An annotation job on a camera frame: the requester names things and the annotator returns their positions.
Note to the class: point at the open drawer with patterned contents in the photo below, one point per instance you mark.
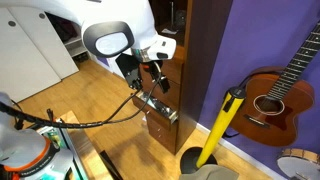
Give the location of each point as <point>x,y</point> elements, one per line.
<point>150,113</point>

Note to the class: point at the white closet shelf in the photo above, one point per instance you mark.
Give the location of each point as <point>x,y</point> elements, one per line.
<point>76,46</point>

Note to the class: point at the dark brown wooden cabinet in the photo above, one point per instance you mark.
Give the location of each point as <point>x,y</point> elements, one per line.
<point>200,66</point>

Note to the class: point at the banjo with white head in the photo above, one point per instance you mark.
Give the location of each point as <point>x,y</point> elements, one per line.
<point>296,166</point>

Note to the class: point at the dark shoes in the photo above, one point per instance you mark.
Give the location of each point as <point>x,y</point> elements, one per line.
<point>81,57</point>

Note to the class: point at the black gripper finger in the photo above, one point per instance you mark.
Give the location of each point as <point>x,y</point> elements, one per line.
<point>135,84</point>
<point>163,85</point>

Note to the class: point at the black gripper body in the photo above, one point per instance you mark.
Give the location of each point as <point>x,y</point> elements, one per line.
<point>128,66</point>

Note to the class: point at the aluminium robot stand frame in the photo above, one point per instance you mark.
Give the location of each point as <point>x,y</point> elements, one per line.
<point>66,140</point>

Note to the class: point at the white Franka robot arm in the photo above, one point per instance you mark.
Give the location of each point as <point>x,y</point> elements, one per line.
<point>116,13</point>

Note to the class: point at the yellow post with black base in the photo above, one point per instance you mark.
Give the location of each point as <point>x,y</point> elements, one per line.
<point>220,123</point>

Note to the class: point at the dark hanging clothes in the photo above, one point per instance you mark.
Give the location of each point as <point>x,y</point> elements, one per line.
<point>65,28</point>

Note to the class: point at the black clamp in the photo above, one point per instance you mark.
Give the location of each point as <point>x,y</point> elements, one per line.
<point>50,115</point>

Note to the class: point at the black object in cabinet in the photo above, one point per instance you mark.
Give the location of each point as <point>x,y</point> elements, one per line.
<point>180,20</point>

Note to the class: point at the brown acoustic guitar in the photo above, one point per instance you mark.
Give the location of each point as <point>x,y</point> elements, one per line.
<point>283,130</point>

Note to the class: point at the thin metal rod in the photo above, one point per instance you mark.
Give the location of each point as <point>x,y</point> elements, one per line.
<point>172,13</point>

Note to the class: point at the white paper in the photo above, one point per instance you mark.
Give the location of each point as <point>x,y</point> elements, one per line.
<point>169,31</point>

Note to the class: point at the white baseboard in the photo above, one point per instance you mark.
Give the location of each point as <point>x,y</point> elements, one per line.
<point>233,148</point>

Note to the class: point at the grey cloth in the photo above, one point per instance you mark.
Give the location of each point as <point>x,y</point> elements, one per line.
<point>210,173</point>

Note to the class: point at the white sliding closet door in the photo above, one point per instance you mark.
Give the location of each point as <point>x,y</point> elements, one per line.
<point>50,50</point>
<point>23,66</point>

